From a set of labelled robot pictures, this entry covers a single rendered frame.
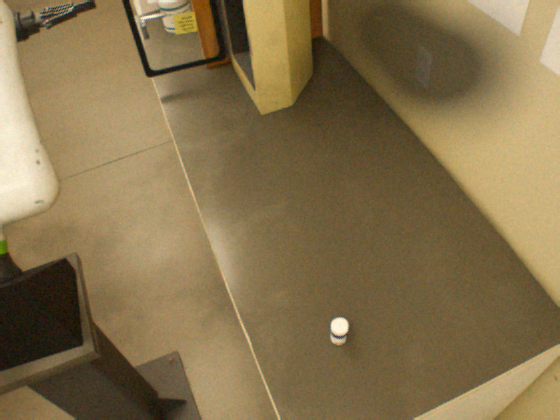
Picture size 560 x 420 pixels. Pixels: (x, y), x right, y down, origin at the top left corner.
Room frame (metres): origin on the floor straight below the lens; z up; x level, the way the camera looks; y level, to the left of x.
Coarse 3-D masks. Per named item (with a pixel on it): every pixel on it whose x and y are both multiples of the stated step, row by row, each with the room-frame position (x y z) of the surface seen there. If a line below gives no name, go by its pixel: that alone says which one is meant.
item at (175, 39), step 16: (144, 0) 1.51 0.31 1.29; (160, 0) 1.52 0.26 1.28; (176, 0) 1.53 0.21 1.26; (192, 0) 1.53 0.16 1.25; (208, 0) 1.54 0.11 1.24; (144, 16) 1.51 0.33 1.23; (160, 16) 1.52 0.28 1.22; (176, 16) 1.52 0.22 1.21; (192, 16) 1.53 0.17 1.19; (208, 16) 1.54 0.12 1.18; (160, 32) 1.52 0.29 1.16; (176, 32) 1.52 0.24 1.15; (192, 32) 1.53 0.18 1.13; (208, 32) 1.54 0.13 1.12; (144, 48) 1.51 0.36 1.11; (160, 48) 1.51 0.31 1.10; (176, 48) 1.52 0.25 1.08; (192, 48) 1.53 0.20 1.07; (208, 48) 1.53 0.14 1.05; (160, 64) 1.51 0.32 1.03; (176, 64) 1.52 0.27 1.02
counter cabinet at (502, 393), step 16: (528, 368) 0.31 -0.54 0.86; (544, 368) 0.34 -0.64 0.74; (496, 384) 0.29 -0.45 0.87; (512, 384) 0.31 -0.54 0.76; (528, 384) 0.34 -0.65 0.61; (464, 400) 0.26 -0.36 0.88; (480, 400) 0.28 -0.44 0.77; (496, 400) 0.31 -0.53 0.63; (512, 400) 0.34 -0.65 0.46; (432, 416) 0.24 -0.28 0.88; (448, 416) 0.26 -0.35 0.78; (464, 416) 0.28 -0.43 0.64; (480, 416) 0.31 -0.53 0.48
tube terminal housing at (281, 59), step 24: (264, 0) 1.26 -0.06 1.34; (288, 0) 1.31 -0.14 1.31; (264, 24) 1.26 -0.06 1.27; (288, 24) 1.29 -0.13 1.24; (264, 48) 1.26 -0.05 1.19; (288, 48) 1.28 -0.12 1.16; (240, 72) 1.44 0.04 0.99; (264, 72) 1.25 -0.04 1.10; (288, 72) 1.27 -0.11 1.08; (264, 96) 1.25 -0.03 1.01; (288, 96) 1.27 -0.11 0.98
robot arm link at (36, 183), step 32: (0, 0) 1.08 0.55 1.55; (0, 32) 1.00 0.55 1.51; (0, 64) 0.94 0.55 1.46; (0, 96) 0.88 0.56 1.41; (0, 128) 0.83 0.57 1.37; (32, 128) 0.84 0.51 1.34; (0, 160) 0.78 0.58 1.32; (32, 160) 0.77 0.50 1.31; (0, 192) 0.71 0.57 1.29; (32, 192) 0.71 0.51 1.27
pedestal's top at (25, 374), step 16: (64, 256) 0.78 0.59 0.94; (80, 272) 0.73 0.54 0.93; (80, 288) 0.67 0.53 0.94; (80, 304) 0.62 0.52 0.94; (80, 320) 0.57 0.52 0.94; (96, 336) 0.54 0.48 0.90; (64, 352) 0.49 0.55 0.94; (80, 352) 0.49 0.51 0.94; (96, 352) 0.49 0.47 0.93; (16, 368) 0.46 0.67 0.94; (32, 368) 0.46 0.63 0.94; (48, 368) 0.45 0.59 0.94; (64, 368) 0.46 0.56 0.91; (0, 384) 0.43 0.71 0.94; (16, 384) 0.43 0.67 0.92
